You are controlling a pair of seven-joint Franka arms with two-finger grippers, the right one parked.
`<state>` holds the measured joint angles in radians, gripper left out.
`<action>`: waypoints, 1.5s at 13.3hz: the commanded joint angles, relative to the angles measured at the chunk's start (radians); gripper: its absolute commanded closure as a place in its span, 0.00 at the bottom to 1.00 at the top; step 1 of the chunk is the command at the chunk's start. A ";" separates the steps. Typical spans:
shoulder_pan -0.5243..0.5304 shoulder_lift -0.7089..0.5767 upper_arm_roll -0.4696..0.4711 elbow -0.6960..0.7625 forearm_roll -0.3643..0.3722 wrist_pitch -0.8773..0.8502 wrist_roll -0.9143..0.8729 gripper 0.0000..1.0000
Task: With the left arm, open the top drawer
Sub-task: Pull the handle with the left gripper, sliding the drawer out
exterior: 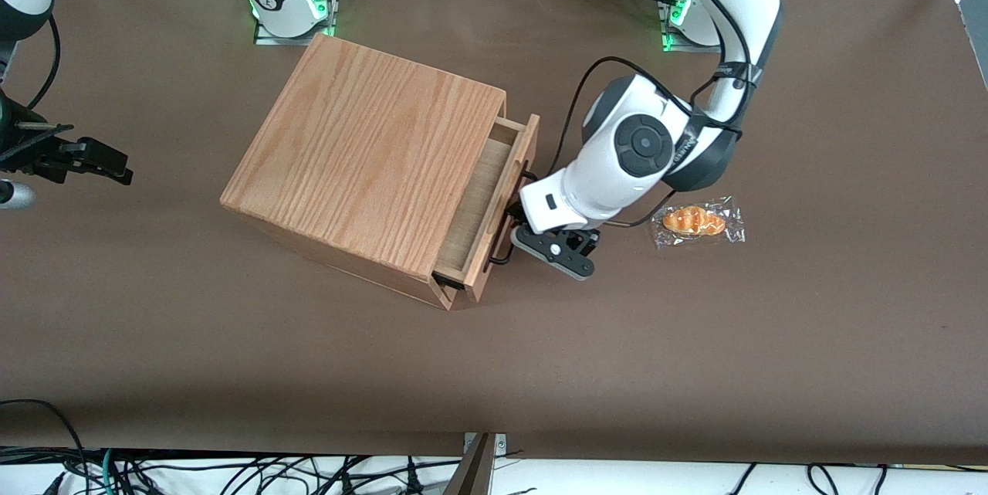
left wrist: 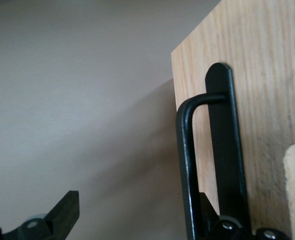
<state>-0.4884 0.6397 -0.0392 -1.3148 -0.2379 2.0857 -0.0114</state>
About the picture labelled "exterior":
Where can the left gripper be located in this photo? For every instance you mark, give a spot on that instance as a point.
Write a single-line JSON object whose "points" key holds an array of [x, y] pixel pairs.
{"points": [[515, 211]]}

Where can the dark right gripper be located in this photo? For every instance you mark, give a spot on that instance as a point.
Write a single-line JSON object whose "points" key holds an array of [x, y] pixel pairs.
{"points": [[21, 146]]}

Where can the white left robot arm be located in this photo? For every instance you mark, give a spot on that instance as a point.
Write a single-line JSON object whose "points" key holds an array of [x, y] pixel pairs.
{"points": [[602, 186]]}

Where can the oak wooden drawer cabinet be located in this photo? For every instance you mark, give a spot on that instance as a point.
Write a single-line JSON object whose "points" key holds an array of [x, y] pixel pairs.
{"points": [[363, 155]]}

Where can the brown table cover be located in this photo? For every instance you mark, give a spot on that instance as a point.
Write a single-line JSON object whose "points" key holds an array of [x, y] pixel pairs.
{"points": [[617, 348]]}

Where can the bread roll in clear wrapper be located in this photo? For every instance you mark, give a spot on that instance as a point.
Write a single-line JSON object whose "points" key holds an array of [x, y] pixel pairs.
{"points": [[695, 222]]}

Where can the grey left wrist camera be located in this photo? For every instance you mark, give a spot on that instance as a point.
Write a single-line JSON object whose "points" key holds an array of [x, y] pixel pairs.
{"points": [[556, 248]]}

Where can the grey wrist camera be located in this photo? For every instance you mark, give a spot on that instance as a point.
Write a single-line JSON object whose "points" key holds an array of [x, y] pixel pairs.
{"points": [[14, 195], [556, 248]]}

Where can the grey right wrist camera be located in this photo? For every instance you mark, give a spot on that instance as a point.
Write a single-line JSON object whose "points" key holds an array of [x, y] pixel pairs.
{"points": [[14, 195]]}

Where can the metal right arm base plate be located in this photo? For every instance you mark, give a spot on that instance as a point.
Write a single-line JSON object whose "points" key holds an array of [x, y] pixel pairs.
{"points": [[266, 38]]}

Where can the metal edge bracket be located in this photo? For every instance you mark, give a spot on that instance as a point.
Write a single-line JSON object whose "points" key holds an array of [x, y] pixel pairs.
{"points": [[498, 445]]}

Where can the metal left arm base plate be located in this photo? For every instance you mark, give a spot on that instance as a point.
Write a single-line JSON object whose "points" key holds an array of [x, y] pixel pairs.
{"points": [[679, 47]]}

